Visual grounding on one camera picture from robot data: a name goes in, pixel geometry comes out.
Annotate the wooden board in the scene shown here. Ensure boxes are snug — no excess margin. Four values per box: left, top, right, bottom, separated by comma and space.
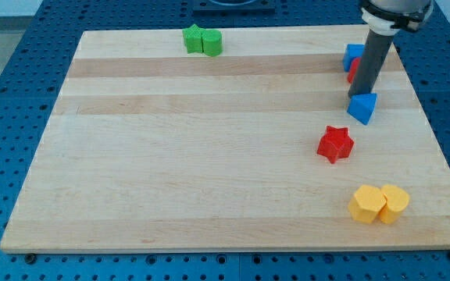
0, 25, 450, 254

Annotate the green cylinder block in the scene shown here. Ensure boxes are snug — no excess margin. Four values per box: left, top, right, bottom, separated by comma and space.
202, 29, 223, 57

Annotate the green star block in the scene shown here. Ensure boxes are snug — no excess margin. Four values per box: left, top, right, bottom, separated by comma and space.
182, 24, 204, 53

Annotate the yellow cylinder block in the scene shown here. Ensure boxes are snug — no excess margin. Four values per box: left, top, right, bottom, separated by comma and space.
379, 184, 410, 224

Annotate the yellow hexagon block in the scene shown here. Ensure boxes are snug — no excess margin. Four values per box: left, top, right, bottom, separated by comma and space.
348, 185, 387, 224

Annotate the red circle block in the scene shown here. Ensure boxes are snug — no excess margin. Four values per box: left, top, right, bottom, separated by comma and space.
347, 57, 361, 84

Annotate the blue cube block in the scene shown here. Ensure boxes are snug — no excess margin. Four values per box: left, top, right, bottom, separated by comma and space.
342, 44, 365, 72

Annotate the blue triangle block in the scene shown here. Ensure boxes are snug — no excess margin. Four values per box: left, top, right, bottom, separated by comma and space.
347, 93, 377, 125

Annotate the red star block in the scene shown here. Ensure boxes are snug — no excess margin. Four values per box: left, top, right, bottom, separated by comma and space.
316, 126, 355, 164

